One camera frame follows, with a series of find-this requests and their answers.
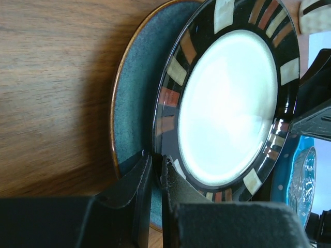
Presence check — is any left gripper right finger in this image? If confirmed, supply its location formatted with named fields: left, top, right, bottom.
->
left=161, top=156, right=310, bottom=247

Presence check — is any dark blue glazed plate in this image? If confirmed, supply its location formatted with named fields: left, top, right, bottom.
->
left=110, top=0, right=207, bottom=232

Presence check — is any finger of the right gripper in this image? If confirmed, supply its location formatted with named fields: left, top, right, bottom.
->
left=288, top=49, right=330, bottom=141

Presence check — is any blue scalloped plate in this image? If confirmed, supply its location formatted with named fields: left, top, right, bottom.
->
left=270, top=134, right=317, bottom=227

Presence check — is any cream mug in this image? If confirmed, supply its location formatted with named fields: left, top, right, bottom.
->
left=298, top=0, right=330, bottom=35

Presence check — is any black striped plate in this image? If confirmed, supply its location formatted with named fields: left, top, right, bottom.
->
left=152, top=1, right=300, bottom=203

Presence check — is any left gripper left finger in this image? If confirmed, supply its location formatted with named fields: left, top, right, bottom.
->
left=76, top=153, right=153, bottom=247

